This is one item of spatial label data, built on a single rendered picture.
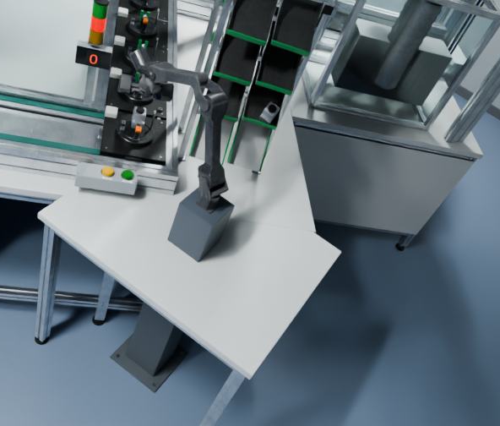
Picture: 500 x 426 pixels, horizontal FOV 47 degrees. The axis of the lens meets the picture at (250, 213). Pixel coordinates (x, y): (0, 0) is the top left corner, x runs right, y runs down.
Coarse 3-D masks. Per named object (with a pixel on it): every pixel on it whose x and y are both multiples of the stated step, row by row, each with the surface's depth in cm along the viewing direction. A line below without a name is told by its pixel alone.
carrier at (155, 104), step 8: (112, 72) 238; (120, 72) 240; (112, 80) 238; (136, 80) 237; (112, 88) 234; (112, 96) 231; (120, 96) 232; (128, 96) 231; (136, 96) 231; (144, 96) 234; (112, 104) 228; (120, 104) 229; (128, 104) 231; (136, 104) 232; (144, 104) 233; (152, 104) 235; (160, 104) 237; (128, 112) 229; (152, 112) 232; (160, 112) 233
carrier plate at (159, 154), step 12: (108, 120) 221; (120, 120) 223; (156, 120) 230; (108, 132) 216; (156, 132) 225; (108, 144) 212; (120, 144) 214; (156, 144) 220; (120, 156) 212; (132, 156) 212; (144, 156) 214; (156, 156) 216
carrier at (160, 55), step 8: (120, 40) 255; (120, 48) 254; (128, 48) 250; (136, 48) 255; (152, 48) 262; (112, 56) 249; (120, 56) 250; (128, 56) 249; (152, 56) 255; (160, 56) 260; (112, 64) 245; (120, 64) 246; (128, 64) 248; (128, 72) 245; (136, 72) 246
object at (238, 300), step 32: (64, 224) 196; (96, 224) 200; (128, 224) 205; (160, 224) 209; (256, 224) 224; (96, 256) 192; (128, 256) 196; (160, 256) 200; (224, 256) 209; (256, 256) 213; (288, 256) 218; (320, 256) 223; (160, 288) 191; (192, 288) 195; (224, 288) 199; (256, 288) 203; (288, 288) 208; (192, 320) 187; (224, 320) 190; (256, 320) 194; (288, 320) 198; (224, 352) 182; (256, 352) 186
